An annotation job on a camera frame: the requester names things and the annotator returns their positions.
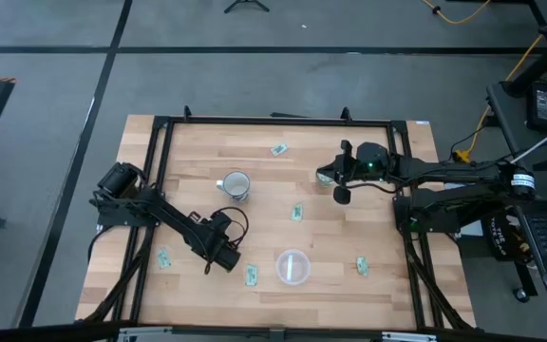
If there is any black stand leg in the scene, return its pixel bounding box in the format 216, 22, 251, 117
500, 0, 547, 99

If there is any clear round plastic container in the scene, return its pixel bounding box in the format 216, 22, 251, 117
274, 248, 312, 287

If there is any blue white floral mug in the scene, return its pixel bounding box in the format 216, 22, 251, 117
215, 170, 252, 204

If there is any black power adapter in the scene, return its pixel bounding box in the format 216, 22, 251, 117
525, 81, 547, 134

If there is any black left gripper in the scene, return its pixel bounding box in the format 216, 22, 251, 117
199, 211, 243, 276

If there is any black frame crossbeam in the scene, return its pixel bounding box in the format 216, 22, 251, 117
0, 321, 547, 342

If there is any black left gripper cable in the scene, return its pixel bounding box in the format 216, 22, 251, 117
214, 206, 251, 249

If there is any black printed tote bag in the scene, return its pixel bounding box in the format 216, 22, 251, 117
480, 213, 526, 262

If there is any yellow cable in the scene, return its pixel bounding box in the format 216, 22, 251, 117
420, 0, 492, 26

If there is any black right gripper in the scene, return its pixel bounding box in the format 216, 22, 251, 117
316, 140, 391, 206

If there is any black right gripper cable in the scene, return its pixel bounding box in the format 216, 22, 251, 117
347, 181, 401, 196

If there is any silver metal bracket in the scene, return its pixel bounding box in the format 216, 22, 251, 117
119, 326, 173, 342
381, 331, 439, 342

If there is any black tripod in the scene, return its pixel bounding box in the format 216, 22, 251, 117
223, 0, 271, 14

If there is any clear drinking glass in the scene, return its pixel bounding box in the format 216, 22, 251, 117
314, 171, 335, 189

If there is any black aluminium table frame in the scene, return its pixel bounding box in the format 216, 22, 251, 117
74, 104, 478, 333

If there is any yellow extension cord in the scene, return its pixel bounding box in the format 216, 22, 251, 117
453, 0, 547, 166

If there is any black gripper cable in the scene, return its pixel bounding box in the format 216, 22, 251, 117
347, 181, 401, 196
214, 206, 251, 249

